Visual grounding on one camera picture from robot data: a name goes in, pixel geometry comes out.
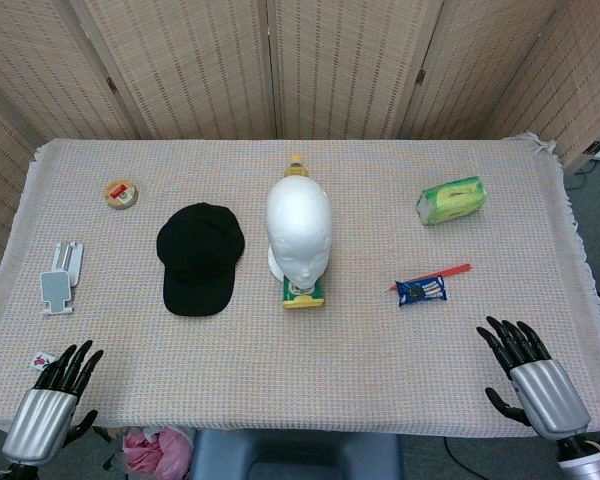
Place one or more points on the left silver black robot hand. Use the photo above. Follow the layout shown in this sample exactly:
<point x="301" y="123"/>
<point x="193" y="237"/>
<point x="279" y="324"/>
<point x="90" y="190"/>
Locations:
<point x="37" y="425"/>

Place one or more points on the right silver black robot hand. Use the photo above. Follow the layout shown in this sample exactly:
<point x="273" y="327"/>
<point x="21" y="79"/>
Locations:
<point x="550" y="395"/>

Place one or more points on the black baseball cap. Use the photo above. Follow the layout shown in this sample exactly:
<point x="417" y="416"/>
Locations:
<point x="200" y="250"/>

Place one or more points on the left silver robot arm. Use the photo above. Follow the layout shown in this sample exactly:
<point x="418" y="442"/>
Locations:
<point x="17" y="472"/>

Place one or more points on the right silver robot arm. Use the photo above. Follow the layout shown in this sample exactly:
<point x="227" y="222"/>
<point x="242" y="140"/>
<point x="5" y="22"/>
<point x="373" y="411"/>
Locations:
<point x="582" y="460"/>

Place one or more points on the white foam mannequin head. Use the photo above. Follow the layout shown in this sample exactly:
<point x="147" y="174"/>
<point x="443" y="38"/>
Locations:
<point x="297" y="220"/>

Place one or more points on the white mahjong tile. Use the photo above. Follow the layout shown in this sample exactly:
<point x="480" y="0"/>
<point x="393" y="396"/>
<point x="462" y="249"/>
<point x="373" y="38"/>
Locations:
<point x="42" y="361"/>

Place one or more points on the pink plastic bag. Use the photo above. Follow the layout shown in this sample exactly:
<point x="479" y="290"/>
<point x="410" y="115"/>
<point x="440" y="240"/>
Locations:
<point x="155" y="452"/>

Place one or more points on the white folding phone stand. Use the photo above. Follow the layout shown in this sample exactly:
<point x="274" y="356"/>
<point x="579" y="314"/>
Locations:
<point x="57" y="287"/>

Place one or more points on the red pen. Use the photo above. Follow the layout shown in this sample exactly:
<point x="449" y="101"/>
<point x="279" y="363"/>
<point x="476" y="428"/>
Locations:
<point x="455" y="270"/>

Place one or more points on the blue Oreo cookie pack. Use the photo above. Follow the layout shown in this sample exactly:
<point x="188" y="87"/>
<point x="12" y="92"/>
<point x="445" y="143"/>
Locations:
<point x="422" y="292"/>

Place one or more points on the green tissue pack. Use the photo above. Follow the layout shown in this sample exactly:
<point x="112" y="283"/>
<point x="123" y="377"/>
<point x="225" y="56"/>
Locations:
<point x="452" y="200"/>

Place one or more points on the round beige tape roll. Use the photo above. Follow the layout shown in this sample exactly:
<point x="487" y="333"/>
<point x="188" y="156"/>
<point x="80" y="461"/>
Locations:
<point x="121" y="195"/>

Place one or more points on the beige woven tablecloth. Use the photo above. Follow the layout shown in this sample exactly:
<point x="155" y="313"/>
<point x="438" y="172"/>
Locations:
<point x="300" y="360"/>

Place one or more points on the blue padded seat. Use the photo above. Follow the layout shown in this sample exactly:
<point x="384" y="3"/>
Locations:
<point x="300" y="455"/>

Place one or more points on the green yellow plastic container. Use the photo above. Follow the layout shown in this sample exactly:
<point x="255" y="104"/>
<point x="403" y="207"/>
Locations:
<point x="304" y="299"/>

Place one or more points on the yellow capped bottle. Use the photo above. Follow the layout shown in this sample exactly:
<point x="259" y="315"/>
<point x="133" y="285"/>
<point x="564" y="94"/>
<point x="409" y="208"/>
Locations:
<point x="296" y="169"/>

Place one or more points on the woven folding screen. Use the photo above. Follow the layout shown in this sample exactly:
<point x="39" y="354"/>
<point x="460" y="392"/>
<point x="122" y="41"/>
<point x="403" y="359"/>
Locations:
<point x="190" y="65"/>

